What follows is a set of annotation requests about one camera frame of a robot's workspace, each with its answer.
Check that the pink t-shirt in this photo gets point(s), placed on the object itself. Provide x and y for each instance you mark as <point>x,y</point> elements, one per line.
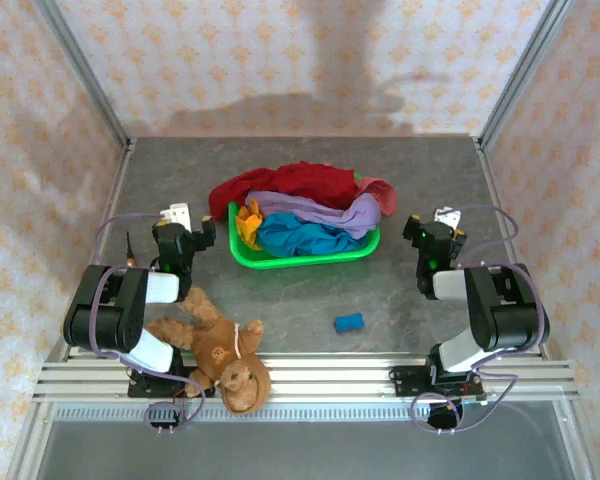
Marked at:
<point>380,192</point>

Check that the red t-shirt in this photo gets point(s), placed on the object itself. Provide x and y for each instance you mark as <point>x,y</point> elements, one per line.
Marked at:
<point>300,182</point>

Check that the purple t-shirt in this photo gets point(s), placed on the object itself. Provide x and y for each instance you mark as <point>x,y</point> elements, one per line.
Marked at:
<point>350,215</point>

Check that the brown teddy bear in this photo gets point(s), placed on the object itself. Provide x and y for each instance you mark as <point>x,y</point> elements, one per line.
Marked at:
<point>220,345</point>

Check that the black connector box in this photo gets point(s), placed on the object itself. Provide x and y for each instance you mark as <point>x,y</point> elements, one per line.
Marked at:
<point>445,415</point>
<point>164,417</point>

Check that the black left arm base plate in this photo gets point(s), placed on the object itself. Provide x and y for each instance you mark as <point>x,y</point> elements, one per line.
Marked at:
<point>145,387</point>

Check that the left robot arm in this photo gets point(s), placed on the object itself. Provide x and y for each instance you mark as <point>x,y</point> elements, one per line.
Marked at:
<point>110,315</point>

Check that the green plastic basket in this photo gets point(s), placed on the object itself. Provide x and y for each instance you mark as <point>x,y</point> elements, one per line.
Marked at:
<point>300,261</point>

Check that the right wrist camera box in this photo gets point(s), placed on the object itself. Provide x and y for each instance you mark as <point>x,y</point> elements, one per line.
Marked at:
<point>447,217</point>

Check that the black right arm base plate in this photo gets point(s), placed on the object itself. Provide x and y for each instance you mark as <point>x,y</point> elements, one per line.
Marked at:
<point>410,382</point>

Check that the orange t-shirt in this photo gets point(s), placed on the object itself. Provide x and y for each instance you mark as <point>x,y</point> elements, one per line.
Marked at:
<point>249,225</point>

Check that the aluminium mounting rail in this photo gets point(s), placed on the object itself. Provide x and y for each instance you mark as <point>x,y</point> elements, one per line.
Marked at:
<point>320,375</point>

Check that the aluminium frame post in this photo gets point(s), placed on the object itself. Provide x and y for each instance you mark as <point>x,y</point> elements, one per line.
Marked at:
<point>525,70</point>
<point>80,65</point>

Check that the blue t-shirt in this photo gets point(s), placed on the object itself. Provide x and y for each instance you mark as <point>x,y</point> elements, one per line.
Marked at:
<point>305,235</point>

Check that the aluminium table side rail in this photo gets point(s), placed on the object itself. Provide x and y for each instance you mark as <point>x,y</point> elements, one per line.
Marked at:
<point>495,190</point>
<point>115,190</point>

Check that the small blue block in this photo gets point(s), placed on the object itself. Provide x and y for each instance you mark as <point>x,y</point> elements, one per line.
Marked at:
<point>349,322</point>

